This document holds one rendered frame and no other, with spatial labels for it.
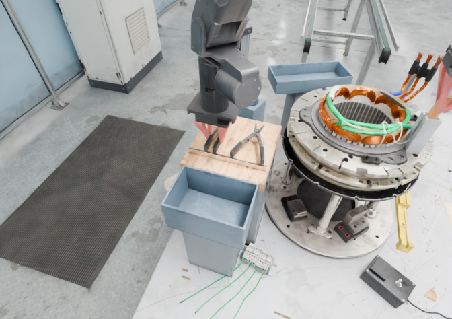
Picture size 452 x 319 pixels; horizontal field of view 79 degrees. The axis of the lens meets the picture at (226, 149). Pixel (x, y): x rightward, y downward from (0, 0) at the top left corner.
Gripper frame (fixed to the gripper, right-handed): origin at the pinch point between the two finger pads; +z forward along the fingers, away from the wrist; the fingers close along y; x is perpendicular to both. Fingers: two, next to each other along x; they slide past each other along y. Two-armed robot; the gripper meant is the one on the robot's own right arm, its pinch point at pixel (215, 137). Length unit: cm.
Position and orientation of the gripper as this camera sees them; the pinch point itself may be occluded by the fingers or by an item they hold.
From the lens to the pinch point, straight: 62.2
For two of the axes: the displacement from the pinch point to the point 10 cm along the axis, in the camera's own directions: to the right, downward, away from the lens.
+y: 9.5, 2.3, -2.1
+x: 3.1, -6.7, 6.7
